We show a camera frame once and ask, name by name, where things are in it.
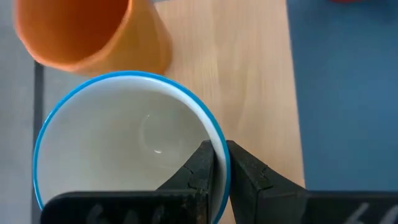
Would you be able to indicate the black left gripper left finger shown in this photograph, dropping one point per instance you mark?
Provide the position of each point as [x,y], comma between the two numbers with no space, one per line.
[140,208]

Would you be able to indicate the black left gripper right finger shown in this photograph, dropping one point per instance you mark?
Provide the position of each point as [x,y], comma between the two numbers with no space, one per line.
[295,208]

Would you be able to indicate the green leaf pattern mug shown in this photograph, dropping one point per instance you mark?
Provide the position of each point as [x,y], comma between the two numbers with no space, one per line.
[124,133]

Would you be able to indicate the orange mug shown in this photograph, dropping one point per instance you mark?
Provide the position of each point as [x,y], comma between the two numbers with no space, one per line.
[93,31]

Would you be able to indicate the red mug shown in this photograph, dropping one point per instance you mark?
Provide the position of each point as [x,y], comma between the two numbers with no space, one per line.
[345,1]

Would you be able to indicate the grey-blue table mat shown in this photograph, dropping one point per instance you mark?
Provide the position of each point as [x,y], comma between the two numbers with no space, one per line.
[348,93]

